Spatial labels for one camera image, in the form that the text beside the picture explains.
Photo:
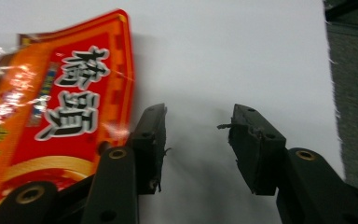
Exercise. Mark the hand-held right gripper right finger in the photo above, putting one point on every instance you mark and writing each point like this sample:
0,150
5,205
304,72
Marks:
256,149

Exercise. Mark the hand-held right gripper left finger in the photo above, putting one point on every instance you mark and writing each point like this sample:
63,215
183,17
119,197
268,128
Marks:
147,146

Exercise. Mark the orange and red snack packet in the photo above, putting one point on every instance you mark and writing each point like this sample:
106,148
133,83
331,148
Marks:
74,102

